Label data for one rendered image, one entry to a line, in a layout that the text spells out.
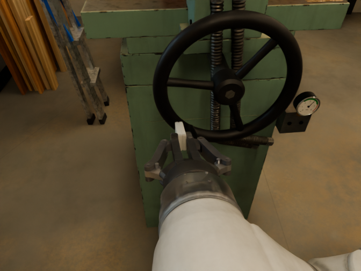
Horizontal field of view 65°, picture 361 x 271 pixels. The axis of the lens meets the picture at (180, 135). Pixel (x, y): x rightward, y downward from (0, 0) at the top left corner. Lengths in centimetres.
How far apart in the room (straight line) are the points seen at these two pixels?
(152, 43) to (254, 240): 55
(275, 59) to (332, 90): 150
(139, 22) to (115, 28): 6
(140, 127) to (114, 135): 85
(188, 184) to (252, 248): 10
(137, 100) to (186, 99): 13
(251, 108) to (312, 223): 71
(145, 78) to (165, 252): 56
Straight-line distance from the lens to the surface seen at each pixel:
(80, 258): 129
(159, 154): 44
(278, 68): 81
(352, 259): 32
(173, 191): 31
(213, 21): 49
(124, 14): 68
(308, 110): 85
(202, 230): 24
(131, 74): 74
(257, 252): 23
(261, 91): 83
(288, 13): 75
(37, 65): 213
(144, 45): 71
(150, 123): 83
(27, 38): 206
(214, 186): 30
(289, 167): 158
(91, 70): 178
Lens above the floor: 112
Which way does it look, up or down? 43 degrees down
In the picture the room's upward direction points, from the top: straight up
